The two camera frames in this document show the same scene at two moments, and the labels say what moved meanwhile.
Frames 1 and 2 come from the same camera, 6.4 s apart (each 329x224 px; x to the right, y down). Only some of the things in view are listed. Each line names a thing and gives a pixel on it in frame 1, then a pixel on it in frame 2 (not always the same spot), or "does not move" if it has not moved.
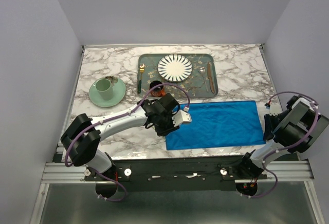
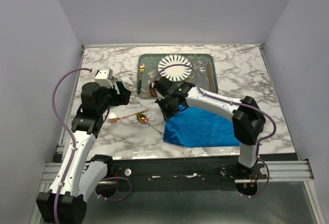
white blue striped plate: x=175 y=68 does not move
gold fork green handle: x=142 y=68 does not move
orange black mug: x=159 y=91 does not move
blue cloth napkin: x=216 y=125 does not move
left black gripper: x=163 y=132 to x=122 y=98
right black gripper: x=269 y=128 to x=166 y=113
